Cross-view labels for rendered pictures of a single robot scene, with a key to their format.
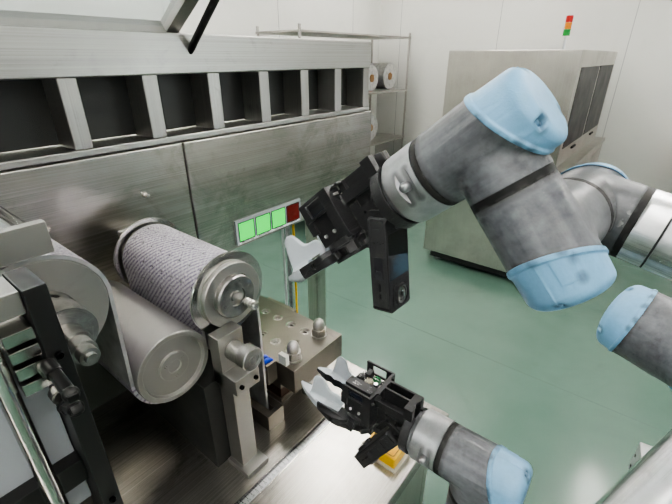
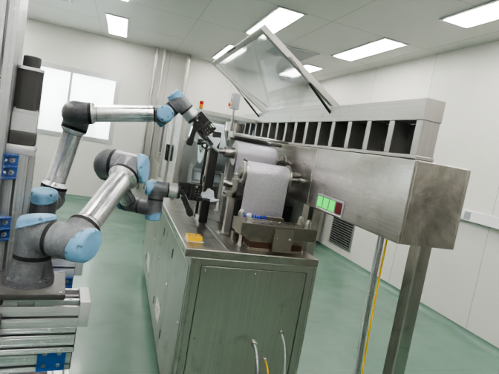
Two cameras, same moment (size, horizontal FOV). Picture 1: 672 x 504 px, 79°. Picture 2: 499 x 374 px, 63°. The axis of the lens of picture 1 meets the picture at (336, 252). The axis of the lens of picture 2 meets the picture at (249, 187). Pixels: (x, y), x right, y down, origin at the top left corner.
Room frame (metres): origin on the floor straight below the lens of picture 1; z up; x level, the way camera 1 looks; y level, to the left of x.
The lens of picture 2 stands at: (1.82, -1.60, 1.38)
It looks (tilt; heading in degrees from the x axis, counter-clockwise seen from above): 5 degrees down; 123
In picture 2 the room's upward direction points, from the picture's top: 10 degrees clockwise
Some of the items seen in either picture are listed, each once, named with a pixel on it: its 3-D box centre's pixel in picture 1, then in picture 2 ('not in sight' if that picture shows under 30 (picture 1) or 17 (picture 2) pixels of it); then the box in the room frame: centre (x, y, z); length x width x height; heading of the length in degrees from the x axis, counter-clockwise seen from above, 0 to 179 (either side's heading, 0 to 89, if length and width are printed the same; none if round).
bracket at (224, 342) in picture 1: (241, 404); (227, 206); (0.54, 0.17, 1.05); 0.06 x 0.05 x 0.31; 52
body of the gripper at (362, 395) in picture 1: (383, 407); (189, 191); (0.47, -0.07, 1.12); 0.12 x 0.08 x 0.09; 52
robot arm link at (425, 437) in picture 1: (428, 439); (173, 191); (0.42, -0.13, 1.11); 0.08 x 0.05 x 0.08; 142
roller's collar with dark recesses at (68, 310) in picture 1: (57, 326); (229, 152); (0.38, 0.32, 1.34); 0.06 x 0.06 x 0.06; 52
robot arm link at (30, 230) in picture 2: not in sight; (37, 233); (0.54, -0.86, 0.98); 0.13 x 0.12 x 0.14; 25
